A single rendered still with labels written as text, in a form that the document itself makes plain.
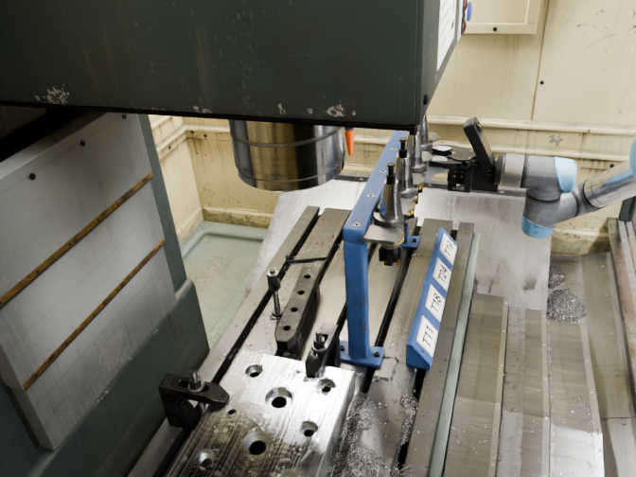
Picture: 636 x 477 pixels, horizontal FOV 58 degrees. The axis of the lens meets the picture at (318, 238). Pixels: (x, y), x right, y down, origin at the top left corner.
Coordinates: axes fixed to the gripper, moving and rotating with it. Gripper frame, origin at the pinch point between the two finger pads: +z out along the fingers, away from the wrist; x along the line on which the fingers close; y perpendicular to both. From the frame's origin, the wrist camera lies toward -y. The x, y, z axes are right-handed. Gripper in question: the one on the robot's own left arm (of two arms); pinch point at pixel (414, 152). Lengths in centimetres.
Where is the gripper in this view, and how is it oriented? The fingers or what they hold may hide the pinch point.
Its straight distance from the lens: 138.9
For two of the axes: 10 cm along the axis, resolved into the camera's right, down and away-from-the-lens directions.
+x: 3.1, -5.3, 7.9
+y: 0.4, 8.4, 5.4
